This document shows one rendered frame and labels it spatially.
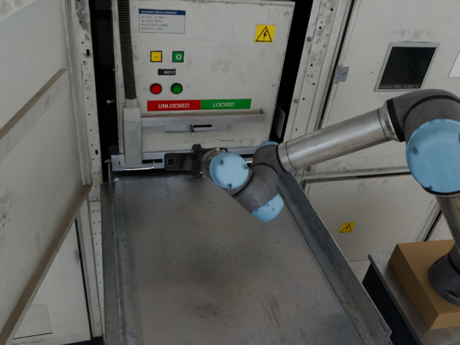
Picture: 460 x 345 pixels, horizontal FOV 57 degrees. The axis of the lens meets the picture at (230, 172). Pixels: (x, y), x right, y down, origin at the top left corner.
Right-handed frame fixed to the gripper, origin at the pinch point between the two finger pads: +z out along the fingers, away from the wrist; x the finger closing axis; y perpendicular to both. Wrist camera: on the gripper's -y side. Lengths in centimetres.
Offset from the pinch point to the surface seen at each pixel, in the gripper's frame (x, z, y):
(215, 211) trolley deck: -16.0, 0.4, 7.2
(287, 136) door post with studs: 5.2, 9.2, 34.1
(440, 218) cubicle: -33, 29, 115
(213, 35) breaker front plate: 34.0, -3.0, 6.5
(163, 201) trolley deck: -13.1, 5.8, -7.4
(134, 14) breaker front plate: 37.9, -5.5, -14.6
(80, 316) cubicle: -63, 44, -36
